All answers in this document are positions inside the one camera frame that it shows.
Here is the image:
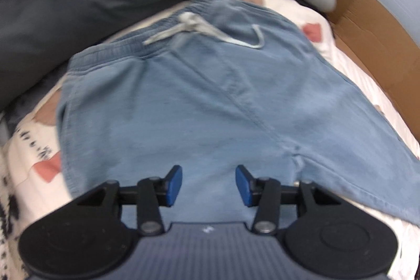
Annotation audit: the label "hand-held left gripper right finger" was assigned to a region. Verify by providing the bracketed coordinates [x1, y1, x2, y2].
[235, 165, 343, 236]

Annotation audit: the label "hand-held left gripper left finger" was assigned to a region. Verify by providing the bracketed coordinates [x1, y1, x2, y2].
[76, 165, 183, 236]

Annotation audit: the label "blue denim pants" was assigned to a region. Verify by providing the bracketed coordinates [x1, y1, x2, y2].
[56, 0, 420, 228]

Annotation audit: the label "printed cream blanket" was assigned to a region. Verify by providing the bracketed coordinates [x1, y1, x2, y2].
[0, 0, 420, 280]

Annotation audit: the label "cardboard box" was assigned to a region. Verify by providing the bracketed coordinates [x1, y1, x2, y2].
[292, 0, 420, 133]

